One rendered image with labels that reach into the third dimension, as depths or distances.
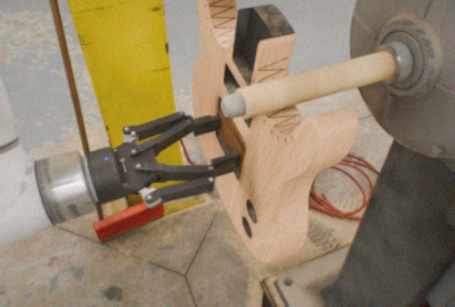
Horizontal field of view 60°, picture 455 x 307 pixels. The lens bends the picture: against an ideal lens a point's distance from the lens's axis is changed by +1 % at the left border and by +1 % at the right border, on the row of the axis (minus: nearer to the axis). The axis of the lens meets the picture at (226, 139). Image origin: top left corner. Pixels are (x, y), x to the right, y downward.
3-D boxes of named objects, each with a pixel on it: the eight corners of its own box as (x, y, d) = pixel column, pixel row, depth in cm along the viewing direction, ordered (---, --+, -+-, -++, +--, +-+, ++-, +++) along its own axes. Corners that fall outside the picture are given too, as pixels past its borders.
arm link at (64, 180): (61, 235, 54) (106, 222, 55) (41, 205, 47) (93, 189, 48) (51, 182, 59) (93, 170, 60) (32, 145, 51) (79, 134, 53)
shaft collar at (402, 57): (420, 57, 43) (403, 88, 46) (393, 32, 45) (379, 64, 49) (405, 61, 42) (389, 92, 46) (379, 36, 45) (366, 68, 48)
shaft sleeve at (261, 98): (398, 62, 43) (387, 84, 45) (380, 45, 45) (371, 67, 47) (249, 103, 38) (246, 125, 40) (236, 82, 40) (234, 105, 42)
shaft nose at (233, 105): (247, 103, 38) (244, 120, 40) (237, 88, 40) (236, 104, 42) (228, 108, 38) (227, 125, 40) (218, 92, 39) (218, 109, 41)
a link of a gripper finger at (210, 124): (194, 136, 62) (192, 133, 62) (235, 125, 64) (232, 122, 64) (194, 125, 59) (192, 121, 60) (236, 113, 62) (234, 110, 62)
